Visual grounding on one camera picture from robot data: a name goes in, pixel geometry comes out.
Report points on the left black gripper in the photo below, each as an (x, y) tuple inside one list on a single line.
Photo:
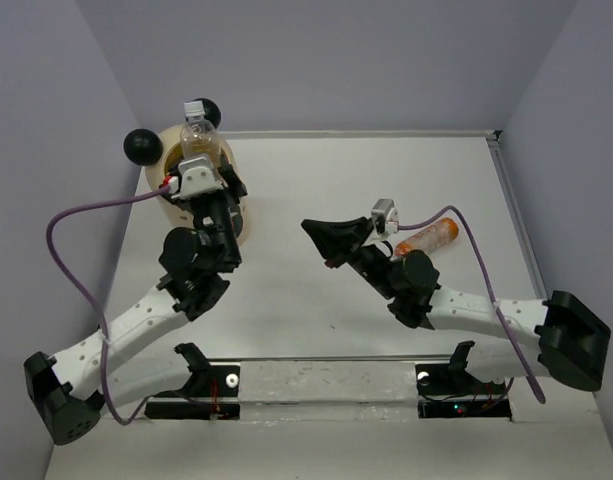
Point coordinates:
[(234, 189)]

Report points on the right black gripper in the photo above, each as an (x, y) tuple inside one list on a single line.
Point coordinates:
[(337, 239)]

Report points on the clear bottle white cap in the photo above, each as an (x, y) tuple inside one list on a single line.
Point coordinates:
[(199, 134)]

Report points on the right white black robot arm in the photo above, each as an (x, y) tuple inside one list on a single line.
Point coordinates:
[(559, 337)]

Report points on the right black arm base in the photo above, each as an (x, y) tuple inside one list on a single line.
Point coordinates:
[(447, 391)]

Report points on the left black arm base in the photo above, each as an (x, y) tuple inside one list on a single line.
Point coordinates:
[(209, 393)]

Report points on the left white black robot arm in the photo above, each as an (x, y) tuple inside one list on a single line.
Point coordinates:
[(71, 389)]

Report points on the cream panda-ear waste bin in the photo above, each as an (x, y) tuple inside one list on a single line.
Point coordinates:
[(159, 153)]

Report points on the long orange capped bottle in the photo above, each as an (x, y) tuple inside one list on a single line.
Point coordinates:
[(429, 239)]

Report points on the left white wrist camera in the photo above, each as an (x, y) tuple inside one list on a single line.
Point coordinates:
[(193, 177)]

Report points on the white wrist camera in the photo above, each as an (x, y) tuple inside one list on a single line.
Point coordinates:
[(193, 177), (385, 217)]

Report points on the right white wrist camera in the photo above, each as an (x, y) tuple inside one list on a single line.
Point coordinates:
[(385, 217)]

